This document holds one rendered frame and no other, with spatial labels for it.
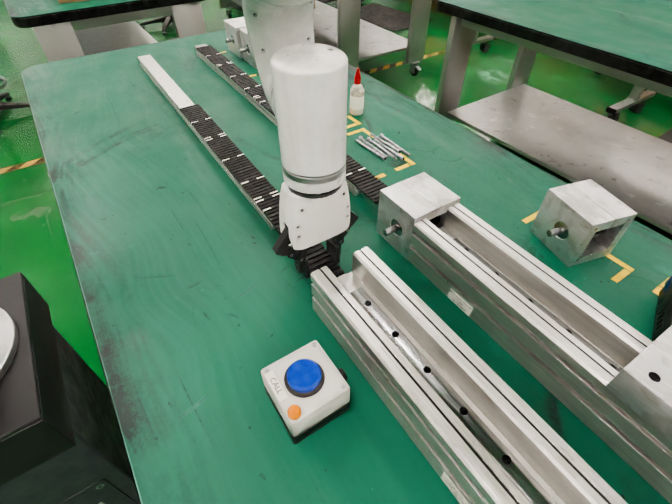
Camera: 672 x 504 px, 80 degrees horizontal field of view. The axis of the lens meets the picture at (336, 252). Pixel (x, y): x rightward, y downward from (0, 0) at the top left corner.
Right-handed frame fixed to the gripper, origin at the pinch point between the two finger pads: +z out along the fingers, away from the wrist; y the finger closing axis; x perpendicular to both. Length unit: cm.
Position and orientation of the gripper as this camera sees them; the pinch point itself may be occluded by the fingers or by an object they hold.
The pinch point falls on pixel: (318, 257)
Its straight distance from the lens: 64.9
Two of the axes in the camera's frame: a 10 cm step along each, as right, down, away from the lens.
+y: -8.4, 3.9, -3.9
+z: 0.0, 7.0, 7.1
